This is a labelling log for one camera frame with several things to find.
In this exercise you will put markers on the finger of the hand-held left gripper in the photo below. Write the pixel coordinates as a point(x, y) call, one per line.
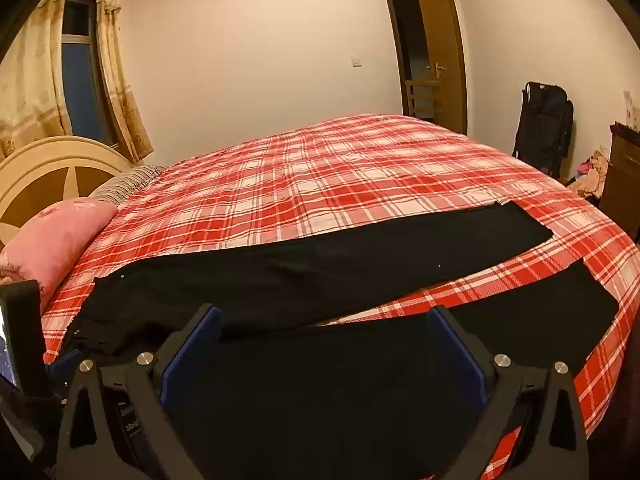
point(59, 367)

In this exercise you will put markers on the black pants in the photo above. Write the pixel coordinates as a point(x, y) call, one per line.
point(300, 270)

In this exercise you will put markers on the window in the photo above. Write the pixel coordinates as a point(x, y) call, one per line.
point(82, 80)

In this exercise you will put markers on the striped grey pillow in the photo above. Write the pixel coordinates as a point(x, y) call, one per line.
point(127, 182)

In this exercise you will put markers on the narrow cream patterned curtain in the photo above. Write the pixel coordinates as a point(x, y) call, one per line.
point(117, 70)

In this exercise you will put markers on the wide cream patterned curtain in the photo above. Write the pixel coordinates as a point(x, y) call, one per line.
point(30, 70)

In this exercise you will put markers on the pile of clothes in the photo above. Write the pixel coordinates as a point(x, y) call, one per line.
point(592, 175)

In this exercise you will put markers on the wooden slatted chair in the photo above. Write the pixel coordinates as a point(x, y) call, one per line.
point(422, 97)

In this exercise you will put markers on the brown wooden cabinet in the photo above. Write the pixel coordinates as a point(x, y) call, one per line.
point(622, 180)

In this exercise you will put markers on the brown wooden door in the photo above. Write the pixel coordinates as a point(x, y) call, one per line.
point(442, 30)

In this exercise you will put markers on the cream wooden headboard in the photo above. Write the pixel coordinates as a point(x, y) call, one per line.
point(45, 165)

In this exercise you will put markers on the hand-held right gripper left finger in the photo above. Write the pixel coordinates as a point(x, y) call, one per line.
point(192, 355)

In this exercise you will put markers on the pink pillow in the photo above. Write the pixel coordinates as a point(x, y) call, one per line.
point(60, 240)

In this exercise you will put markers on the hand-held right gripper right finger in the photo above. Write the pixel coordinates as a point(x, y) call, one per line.
point(460, 355)

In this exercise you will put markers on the black folded stroller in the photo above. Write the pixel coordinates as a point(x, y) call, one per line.
point(542, 125)

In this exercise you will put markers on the dark door frame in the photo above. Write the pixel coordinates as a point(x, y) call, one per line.
point(392, 20)

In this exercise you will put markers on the red plaid bed sheet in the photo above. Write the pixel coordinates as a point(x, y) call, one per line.
point(325, 185)

